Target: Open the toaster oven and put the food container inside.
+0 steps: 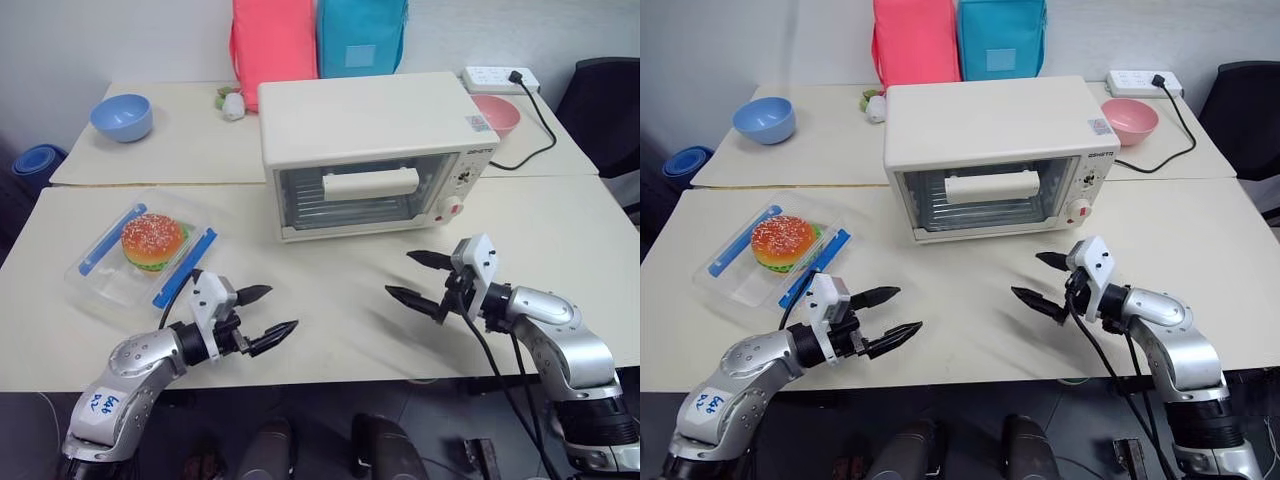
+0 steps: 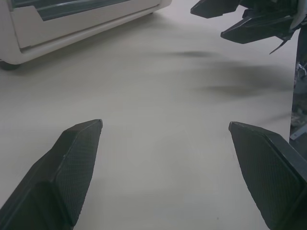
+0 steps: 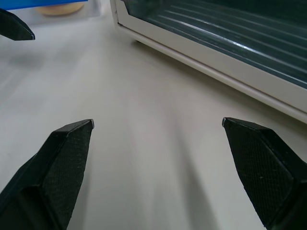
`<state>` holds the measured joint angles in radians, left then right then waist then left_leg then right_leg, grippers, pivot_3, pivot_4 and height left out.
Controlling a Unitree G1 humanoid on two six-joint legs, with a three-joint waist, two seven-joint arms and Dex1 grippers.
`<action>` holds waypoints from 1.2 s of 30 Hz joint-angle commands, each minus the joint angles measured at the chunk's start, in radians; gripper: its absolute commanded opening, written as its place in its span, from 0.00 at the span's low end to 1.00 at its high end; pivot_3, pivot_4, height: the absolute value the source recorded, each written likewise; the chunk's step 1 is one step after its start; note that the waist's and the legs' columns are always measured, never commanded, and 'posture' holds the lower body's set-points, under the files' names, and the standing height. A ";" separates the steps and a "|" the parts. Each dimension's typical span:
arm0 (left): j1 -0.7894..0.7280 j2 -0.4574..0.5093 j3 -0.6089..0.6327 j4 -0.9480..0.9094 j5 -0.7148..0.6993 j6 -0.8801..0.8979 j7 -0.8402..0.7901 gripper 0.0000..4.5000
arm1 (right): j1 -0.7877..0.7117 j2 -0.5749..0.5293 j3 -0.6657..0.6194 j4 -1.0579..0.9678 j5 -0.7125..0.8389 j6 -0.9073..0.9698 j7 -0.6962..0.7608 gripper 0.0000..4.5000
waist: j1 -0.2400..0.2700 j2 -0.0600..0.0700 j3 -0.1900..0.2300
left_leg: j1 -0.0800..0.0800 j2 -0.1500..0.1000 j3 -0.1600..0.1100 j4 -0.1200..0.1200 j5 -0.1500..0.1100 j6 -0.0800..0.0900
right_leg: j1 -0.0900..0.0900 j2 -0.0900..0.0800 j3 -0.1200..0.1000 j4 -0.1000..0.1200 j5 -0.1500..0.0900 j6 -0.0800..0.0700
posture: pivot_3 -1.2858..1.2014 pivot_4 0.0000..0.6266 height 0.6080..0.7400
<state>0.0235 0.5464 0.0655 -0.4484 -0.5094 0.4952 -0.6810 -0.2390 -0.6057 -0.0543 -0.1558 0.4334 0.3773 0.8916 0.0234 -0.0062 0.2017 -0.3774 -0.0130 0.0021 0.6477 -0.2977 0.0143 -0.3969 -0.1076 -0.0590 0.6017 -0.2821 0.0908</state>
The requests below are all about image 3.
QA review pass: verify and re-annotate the blue tray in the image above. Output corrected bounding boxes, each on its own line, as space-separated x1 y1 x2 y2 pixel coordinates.
0 0 89 11

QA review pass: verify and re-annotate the cream toaster oven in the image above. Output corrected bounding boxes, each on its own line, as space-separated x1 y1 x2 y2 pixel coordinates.
109 0 307 124

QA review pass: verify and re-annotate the clear plastic container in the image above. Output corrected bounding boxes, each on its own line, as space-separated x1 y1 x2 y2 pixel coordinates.
28 0 102 26

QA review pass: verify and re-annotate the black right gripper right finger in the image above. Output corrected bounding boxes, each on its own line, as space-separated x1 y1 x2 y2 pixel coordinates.
222 117 307 230

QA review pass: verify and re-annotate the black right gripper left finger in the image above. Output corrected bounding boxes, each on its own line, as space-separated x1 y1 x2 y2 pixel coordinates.
0 119 95 230

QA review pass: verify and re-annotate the round tan bread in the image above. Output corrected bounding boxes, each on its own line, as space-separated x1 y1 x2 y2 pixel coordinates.
35 2 85 16

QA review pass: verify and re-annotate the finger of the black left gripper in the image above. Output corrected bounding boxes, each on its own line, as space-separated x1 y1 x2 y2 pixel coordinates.
0 8 35 41

